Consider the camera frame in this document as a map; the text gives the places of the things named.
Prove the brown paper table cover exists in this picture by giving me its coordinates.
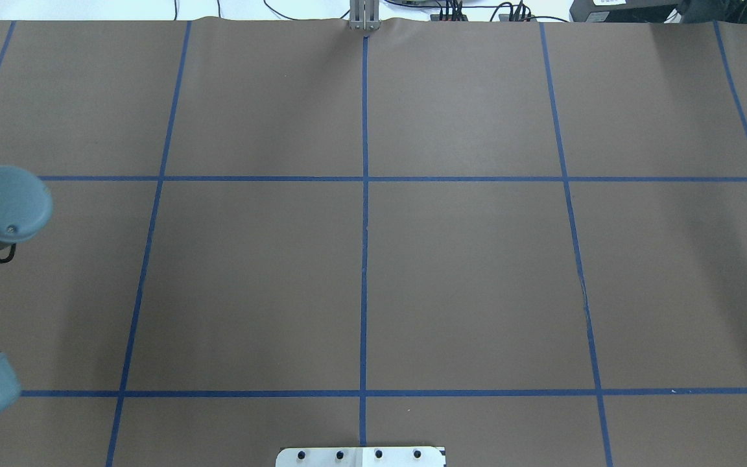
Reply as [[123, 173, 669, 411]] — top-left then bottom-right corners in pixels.
[[0, 18, 747, 466]]

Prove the black box with white label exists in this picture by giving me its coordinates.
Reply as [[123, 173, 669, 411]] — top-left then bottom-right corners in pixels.
[[569, 1, 681, 23]]

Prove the aluminium frame post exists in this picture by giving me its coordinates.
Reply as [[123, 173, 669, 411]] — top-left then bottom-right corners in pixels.
[[348, 0, 381, 32]]

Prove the white central pedestal column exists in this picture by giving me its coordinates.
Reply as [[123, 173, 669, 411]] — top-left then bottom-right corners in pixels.
[[275, 446, 447, 466]]

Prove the small electronics board with wires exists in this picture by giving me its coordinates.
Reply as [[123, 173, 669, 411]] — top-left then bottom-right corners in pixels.
[[430, 1, 535, 21]]

